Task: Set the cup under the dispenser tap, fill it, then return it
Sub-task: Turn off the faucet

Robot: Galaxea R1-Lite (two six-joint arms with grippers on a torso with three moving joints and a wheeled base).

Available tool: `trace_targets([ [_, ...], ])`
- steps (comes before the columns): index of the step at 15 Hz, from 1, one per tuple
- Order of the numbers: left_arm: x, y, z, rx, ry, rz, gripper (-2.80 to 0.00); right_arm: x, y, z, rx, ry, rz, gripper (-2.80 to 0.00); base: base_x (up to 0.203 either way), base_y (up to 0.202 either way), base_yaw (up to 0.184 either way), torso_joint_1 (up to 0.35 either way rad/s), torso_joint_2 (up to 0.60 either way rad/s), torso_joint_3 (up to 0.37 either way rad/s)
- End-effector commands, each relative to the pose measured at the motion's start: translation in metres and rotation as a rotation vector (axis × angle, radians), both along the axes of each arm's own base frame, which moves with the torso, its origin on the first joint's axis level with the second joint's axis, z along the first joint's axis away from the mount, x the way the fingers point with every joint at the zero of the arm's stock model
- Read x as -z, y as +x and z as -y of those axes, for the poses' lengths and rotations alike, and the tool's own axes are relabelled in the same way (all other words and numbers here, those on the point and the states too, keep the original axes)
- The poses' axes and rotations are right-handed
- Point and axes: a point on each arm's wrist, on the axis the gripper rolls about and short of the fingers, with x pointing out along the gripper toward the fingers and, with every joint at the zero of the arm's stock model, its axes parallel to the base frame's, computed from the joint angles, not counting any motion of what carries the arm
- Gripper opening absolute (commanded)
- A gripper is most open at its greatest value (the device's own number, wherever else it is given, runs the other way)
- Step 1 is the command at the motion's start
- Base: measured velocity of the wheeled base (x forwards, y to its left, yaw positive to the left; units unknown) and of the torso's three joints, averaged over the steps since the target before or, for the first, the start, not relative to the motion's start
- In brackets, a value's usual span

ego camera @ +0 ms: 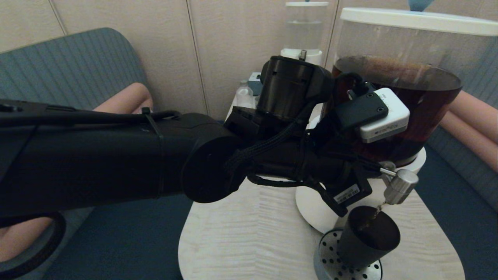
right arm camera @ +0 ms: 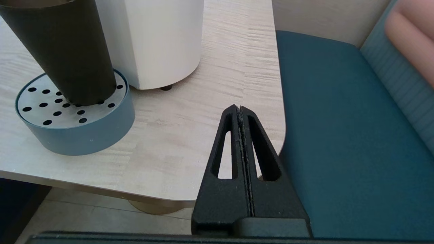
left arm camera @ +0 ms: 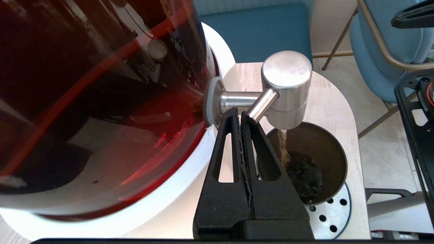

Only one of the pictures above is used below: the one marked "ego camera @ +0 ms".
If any clear plastic water bottle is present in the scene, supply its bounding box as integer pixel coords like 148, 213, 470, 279
236, 80, 257, 109

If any silver dispenser tap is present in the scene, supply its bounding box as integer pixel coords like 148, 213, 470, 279
378, 161, 419, 205

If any salmon pink bolster cushion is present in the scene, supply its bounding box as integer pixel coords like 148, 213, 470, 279
447, 89, 498, 144
93, 82, 152, 114
438, 110, 498, 173
0, 99, 154, 262

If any black camera cable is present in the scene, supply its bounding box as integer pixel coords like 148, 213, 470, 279
337, 72, 370, 98

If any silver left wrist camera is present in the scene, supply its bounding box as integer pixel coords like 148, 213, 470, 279
335, 87, 411, 144

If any large tea drink dispenser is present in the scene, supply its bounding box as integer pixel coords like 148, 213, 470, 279
295, 0, 498, 235

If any large blue-grey drip tray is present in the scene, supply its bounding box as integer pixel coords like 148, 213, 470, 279
313, 229, 382, 280

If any small water drink dispenser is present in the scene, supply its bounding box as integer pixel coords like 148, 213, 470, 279
280, 0, 329, 67

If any blue-grey square box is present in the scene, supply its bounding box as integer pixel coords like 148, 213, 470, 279
249, 72, 263, 96

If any black tapered cup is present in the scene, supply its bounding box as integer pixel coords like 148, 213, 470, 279
337, 205, 401, 271

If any dark teal seat cushion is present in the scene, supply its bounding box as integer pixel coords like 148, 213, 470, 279
41, 194, 195, 280
412, 142, 498, 280

